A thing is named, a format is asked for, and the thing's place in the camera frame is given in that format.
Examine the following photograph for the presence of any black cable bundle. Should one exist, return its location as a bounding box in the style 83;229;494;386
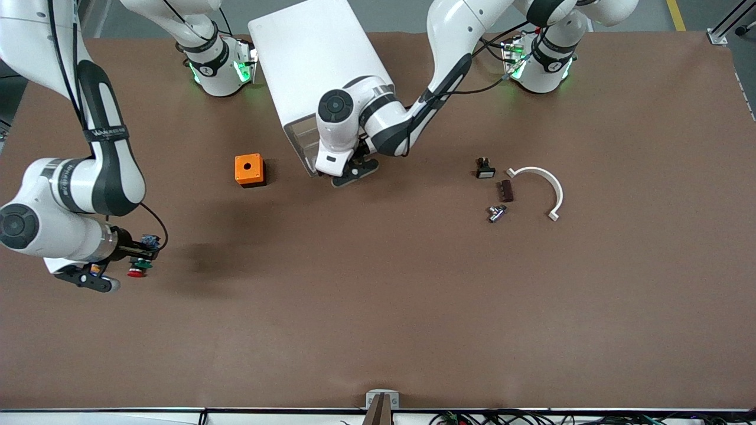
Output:
428;409;756;425

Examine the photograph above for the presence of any aluminium frame profile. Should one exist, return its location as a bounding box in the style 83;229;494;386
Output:
707;0;756;47

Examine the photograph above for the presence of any green mushroom push button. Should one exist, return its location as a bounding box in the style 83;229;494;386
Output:
131;234;161;270

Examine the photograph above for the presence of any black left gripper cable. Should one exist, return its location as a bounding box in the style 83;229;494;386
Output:
408;21;535;119

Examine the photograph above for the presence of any white curved plastic arc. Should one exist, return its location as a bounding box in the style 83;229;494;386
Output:
506;166;564;222

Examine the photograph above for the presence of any grey metal bracket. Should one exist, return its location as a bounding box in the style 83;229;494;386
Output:
365;390;400;410

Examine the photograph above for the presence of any white table edge rail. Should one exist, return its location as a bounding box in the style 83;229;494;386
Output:
0;408;756;425

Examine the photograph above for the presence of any black arm base cable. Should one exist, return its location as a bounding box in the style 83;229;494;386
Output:
477;35;520;80

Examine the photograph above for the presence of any orange button enclosure box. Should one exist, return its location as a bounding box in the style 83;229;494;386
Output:
234;153;267;189

